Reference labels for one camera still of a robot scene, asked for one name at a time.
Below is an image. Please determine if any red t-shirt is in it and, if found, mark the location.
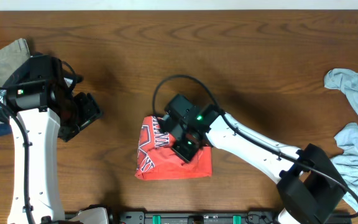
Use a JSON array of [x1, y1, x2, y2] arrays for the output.
[[135, 116, 213, 180]]

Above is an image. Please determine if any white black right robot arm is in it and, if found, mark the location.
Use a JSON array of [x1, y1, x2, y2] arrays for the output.
[[160, 95, 347, 223]]

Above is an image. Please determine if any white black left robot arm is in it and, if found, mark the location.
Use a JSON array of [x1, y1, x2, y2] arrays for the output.
[[4, 55, 103, 223]]

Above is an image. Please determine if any black orange patterned shirt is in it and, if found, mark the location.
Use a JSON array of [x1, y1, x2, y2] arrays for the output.
[[0, 58, 41, 123]]

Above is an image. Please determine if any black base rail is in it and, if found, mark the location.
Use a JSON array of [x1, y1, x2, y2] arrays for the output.
[[101, 211, 278, 224]]

